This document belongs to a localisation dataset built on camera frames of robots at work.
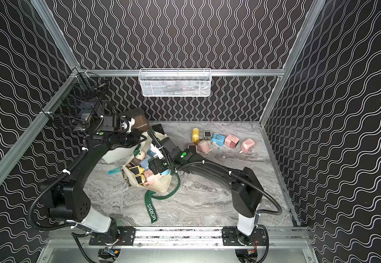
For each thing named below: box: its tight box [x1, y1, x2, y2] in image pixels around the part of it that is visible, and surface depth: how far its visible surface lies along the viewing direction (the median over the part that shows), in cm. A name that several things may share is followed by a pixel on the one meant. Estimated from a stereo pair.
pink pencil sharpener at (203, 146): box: [196, 139, 213, 154], surface depth 102 cm
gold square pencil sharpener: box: [203, 130, 212, 141], surface depth 105 cm
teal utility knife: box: [107, 167, 121, 175], surface depth 97 cm
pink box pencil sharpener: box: [223, 133, 240, 149], surface depth 108 cm
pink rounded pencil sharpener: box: [239, 138, 256, 154], surface depth 102 cm
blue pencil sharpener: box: [211, 132, 225, 148], surface depth 108 cm
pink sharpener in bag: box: [143, 169, 158, 187], surface depth 90 cm
